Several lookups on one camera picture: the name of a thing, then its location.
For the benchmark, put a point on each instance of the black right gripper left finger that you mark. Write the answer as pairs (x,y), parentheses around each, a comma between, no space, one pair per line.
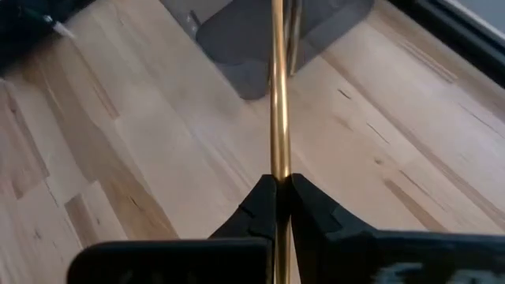
(244,221)

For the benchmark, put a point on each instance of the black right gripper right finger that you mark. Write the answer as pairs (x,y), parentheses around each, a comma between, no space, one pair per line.
(323,221)

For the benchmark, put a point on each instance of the gold knife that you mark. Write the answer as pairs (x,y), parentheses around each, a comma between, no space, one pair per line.
(280,118)

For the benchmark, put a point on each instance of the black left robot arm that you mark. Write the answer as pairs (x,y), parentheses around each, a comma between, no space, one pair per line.
(19,31)

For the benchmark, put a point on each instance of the grey translucent plastic bin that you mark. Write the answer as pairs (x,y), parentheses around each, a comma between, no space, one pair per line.
(236,47)

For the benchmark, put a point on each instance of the black aluminium table frame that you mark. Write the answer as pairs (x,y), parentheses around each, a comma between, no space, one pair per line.
(473,39)

